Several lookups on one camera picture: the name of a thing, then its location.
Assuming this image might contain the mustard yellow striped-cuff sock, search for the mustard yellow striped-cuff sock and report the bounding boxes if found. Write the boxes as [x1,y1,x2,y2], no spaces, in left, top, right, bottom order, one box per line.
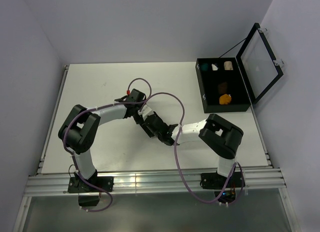
[219,94,232,105]

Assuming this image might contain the white rolled sock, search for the white rolled sock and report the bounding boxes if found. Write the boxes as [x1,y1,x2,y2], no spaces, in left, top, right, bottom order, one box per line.
[211,64,218,71]

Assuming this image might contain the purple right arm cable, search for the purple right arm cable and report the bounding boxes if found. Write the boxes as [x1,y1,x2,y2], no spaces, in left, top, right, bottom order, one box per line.
[139,92,246,205]

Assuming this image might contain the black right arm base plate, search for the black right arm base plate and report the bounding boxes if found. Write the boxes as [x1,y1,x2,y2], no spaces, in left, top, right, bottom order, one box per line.
[200,171,245,190]

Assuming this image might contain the aluminium table edge rail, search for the aluminium table edge rail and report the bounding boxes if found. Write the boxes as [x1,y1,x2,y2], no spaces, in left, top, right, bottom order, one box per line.
[35,65,70,175]

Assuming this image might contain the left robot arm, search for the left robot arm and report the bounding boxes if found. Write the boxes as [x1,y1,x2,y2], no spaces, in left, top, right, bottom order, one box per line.
[58,89,152,191]

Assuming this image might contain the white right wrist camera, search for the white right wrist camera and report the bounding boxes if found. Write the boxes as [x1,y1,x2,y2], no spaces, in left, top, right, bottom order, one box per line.
[137,105,154,120]

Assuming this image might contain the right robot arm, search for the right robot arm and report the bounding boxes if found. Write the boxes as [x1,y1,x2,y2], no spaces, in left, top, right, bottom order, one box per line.
[138,112,244,187]

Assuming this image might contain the beige rolled sock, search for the beige rolled sock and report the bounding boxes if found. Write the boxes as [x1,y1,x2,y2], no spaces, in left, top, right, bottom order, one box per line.
[224,61,233,71]

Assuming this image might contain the dark brown striped-cuff sock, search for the dark brown striped-cuff sock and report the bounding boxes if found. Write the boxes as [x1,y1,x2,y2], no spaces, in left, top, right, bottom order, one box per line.
[217,82,228,95]

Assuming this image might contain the black storage box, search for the black storage box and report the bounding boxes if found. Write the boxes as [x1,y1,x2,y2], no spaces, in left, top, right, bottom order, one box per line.
[195,58,250,113]

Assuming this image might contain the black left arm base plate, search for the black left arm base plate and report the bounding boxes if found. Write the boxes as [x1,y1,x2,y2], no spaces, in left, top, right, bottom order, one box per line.
[67,176,114,193]

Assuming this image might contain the teal rolled sock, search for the teal rolled sock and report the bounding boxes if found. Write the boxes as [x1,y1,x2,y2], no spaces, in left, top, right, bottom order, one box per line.
[200,63,209,71]

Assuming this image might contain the aluminium front frame rails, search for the aluminium front frame rails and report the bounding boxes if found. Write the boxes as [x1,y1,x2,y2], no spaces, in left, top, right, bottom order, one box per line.
[23,167,287,197]

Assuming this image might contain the glass box lid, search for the glass box lid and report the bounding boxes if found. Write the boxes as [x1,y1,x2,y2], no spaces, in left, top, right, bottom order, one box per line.
[235,23,284,104]

